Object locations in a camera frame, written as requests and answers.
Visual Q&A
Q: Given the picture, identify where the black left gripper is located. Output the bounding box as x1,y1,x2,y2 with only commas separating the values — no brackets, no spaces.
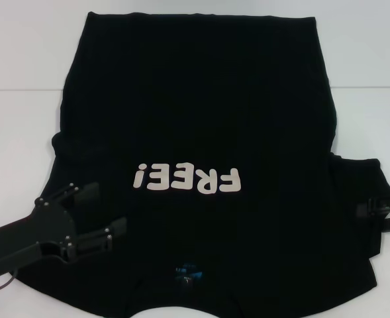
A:
0,181,128,280

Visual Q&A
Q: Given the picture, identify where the black t-shirt with FREE print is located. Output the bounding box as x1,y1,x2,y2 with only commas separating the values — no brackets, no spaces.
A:
15,11,390,318

